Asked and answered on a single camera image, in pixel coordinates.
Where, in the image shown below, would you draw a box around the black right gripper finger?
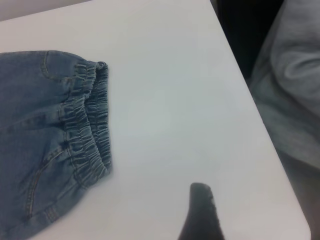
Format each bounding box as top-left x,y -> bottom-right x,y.
176,182 -> 224,240

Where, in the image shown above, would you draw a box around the blue denim jeans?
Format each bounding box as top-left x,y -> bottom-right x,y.
0,49 -> 114,240

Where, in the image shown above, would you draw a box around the grey fabric garment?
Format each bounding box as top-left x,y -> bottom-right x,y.
248,0 -> 320,240

